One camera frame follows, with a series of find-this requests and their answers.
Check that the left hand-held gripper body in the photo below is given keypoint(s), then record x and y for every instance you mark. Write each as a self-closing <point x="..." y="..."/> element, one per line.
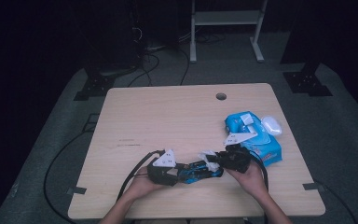
<point x="166" y="159"/>

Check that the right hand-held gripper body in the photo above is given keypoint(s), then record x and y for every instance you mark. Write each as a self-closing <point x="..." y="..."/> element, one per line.
<point x="236" y="158"/>

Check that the blue wet wipes pack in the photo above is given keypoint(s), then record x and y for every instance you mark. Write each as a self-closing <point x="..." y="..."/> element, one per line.
<point x="267" y="149"/>

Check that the person's right hand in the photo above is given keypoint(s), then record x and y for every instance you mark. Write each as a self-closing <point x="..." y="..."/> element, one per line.
<point x="248" y="180"/>

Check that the person's left hand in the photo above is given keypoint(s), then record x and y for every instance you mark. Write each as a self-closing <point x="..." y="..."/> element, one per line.
<point x="143" y="186"/>

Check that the white oval object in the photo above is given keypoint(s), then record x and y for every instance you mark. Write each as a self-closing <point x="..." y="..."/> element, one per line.
<point x="272" y="125"/>

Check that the grey tape strip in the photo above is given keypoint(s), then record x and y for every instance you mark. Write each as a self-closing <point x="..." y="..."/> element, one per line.
<point x="312" y="186"/>
<point x="76" y="190"/>

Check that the black stand base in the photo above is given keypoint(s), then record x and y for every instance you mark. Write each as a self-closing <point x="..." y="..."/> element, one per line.
<point x="304" y="82"/>
<point x="94" y="88"/>

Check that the white metal desk frame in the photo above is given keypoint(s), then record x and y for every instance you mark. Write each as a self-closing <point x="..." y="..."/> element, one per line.
<point x="227" y="17"/>

